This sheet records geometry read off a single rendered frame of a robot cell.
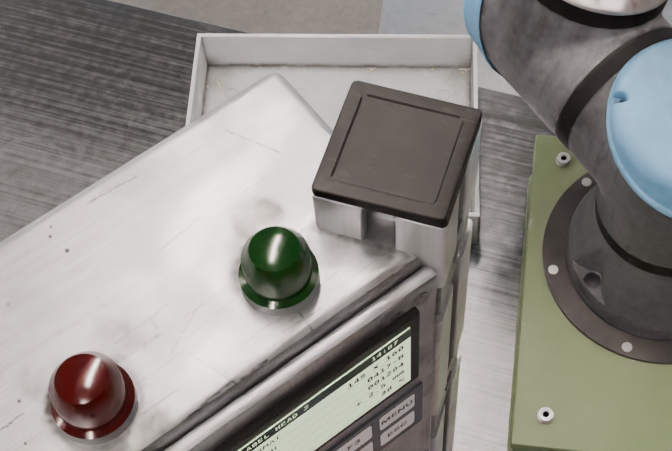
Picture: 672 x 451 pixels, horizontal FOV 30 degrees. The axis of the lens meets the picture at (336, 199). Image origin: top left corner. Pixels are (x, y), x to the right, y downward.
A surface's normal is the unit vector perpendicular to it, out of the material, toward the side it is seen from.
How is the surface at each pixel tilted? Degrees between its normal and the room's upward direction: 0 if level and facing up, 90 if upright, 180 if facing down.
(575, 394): 4
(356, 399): 90
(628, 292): 76
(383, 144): 0
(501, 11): 67
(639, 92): 9
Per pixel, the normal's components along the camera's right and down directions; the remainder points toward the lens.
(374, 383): 0.60, 0.67
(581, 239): -0.98, -0.07
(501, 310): -0.05, -0.51
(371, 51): -0.04, 0.86
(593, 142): -0.82, 0.30
